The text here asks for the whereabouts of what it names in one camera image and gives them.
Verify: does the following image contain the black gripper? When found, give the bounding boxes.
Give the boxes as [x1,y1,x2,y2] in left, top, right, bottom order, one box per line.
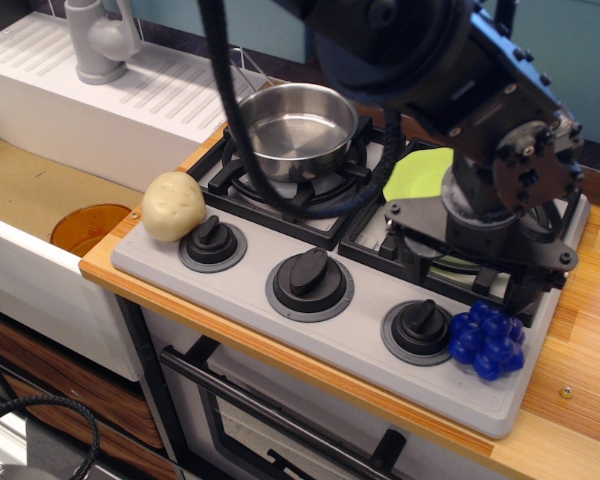
[383,164,579,316]

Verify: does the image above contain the blue blueberry cluster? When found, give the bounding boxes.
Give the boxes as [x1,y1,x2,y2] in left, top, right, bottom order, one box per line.
[448,301,526,382]

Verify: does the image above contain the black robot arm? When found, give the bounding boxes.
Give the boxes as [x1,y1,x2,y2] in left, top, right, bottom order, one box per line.
[284,1,583,314]

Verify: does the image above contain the right black stove knob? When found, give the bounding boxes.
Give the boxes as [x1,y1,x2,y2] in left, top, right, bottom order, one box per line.
[381,299,451,367]

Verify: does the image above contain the black stove knob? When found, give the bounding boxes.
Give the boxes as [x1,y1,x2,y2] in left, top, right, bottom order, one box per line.
[178,215,248,274]
[265,248,355,323]
[381,299,451,367]

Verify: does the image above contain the grey toy stove top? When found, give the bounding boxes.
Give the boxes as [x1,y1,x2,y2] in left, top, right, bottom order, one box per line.
[110,115,592,440]

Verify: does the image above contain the lime green plate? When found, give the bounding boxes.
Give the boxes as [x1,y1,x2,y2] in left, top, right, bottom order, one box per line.
[382,147,453,201]

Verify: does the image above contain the middle black stove knob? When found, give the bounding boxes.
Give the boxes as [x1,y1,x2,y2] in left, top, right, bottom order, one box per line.
[265,248,355,323]

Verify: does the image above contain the stainless steel pot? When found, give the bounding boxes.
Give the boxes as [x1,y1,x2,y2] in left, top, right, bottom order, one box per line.
[238,82,359,183]

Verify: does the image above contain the left black stove knob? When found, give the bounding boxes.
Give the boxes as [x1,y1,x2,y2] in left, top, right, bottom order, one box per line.
[178,215,248,274]

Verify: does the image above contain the beige toy potato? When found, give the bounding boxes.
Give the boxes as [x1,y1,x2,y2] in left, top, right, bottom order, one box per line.
[141,171,206,242]

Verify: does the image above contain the right black burner grate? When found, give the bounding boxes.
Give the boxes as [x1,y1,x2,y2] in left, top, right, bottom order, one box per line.
[338,139,591,325]

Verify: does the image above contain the black burner grate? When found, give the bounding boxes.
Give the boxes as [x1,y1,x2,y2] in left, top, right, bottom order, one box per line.
[187,115,384,250]
[338,139,591,325]

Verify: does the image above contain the left black burner grate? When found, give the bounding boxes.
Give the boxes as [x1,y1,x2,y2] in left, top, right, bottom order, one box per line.
[187,115,384,250]

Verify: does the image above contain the wood grain drawer front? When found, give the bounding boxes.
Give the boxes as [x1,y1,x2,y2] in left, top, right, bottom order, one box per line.
[0,313,177,479]

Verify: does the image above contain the orange plastic cup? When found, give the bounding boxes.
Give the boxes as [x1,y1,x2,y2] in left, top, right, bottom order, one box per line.
[50,204,131,257]

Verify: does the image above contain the grey toy faucet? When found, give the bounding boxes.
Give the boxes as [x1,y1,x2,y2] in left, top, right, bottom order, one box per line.
[65,0,141,85]

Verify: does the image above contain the white toy sink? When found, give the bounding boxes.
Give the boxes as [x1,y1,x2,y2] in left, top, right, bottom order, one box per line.
[0,13,225,381]

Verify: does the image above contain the black oven door handle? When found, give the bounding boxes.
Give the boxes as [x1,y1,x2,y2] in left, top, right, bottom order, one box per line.
[159,346,406,479]

